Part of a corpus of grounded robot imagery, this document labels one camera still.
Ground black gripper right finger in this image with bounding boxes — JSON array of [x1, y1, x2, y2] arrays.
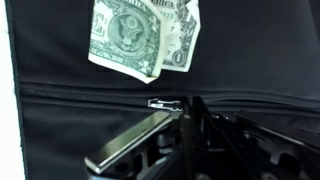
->
[[190, 95, 320, 180]]

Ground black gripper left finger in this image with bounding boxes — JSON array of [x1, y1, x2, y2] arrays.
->
[[84, 110, 184, 180]]

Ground silver zipper pull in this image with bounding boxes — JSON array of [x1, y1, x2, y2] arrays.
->
[[147, 97, 184, 112]]

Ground black zip jersey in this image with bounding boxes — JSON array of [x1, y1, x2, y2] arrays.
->
[[4, 0, 320, 180]]

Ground folded one dollar bill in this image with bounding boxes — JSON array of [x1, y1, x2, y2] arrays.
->
[[87, 0, 202, 85]]

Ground white rectangular board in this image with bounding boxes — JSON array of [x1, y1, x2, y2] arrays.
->
[[0, 0, 27, 180]]

